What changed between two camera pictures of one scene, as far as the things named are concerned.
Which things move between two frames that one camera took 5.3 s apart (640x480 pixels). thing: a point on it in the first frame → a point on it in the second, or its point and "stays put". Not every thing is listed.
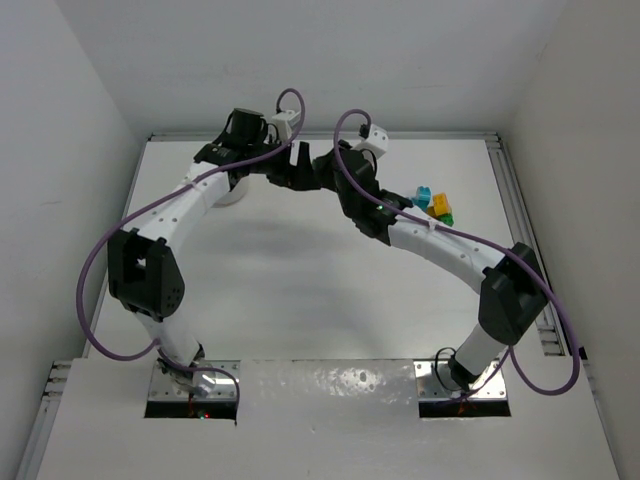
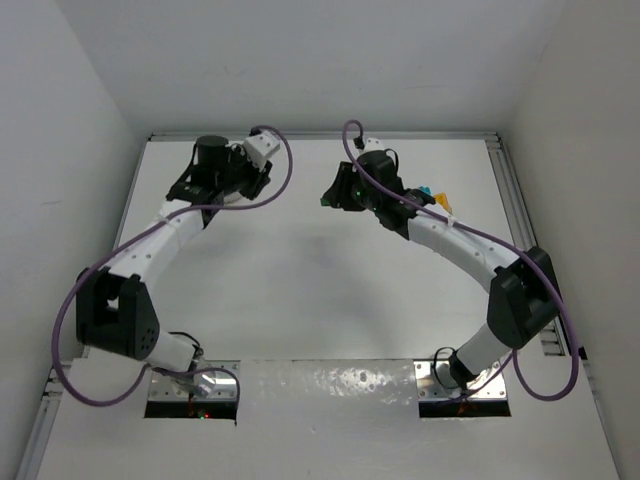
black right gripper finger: (325, 170) → (345, 192)
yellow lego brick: (440, 205) stays put
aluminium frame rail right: (551, 332) stays put
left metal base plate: (162, 387) stays put
